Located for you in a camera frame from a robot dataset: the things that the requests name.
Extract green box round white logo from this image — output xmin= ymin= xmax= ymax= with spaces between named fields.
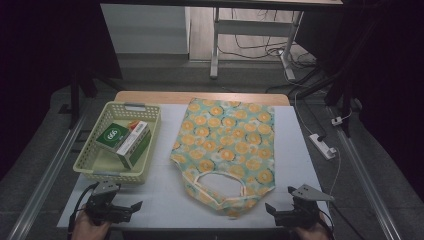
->
xmin=95 ymin=122 xmax=132 ymax=154

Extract green and white box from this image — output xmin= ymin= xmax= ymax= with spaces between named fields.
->
xmin=115 ymin=120 xmax=153 ymax=170

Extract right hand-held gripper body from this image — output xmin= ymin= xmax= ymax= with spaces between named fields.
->
xmin=276 ymin=184 xmax=335 ymax=228

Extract white table mat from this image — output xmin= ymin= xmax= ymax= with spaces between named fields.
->
xmin=57 ymin=103 xmax=334 ymax=229

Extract white power strip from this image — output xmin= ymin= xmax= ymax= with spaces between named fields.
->
xmin=308 ymin=133 xmax=337 ymax=160

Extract black stand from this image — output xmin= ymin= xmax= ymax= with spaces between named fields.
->
xmin=68 ymin=66 xmax=124 ymax=129
xmin=324 ymin=66 xmax=354 ymax=138

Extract white desk frame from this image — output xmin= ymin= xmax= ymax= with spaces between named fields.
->
xmin=209 ymin=8 xmax=304 ymax=81

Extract person's right hand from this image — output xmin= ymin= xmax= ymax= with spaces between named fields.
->
xmin=293 ymin=213 xmax=334 ymax=240

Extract black floor cables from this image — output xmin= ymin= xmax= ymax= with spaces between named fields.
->
xmin=218 ymin=9 xmax=318 ymax=68

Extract aluminium rail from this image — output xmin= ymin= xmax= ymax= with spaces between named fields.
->
xmin=6 ymin=99 xmax=89 ymax=240
xmin=328 ymin=106 xmax=403 ymax=240

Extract person's left hand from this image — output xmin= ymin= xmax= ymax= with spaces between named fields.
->
xmin=70 ymin=208 xmax=113 ymax=240

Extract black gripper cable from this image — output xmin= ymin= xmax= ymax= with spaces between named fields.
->
xmin=319 ymin=209 xmax=336 ymax=236
xmin=68 ymin=181 xmax=101 ymax=236

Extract grey cabinet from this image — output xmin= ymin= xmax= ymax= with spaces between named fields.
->
xmin=100 ymin=3 xmax=191 ymax=55

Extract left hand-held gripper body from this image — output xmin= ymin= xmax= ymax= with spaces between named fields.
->
xmin=85 ymin=181 xmax=133 ymax=225

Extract orange patterned cloth bag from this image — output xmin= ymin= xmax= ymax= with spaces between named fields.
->
xmin=169 ymin=97 xmax=277 ymax=219

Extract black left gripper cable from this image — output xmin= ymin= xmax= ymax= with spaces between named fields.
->
xmin=68 ymin=181 xmax=101 ymax=236

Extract thin white cable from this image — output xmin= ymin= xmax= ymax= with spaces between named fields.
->
xmin=328 ymin=148 xmax=343 ymax=198

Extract pale green plastic basket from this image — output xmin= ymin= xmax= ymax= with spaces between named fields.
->
xmin=72 ymin=101 xmax=162 ymax=185

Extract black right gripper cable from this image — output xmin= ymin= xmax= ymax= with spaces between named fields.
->
xmin=319 ymin=209 xmax=336 ymax=236

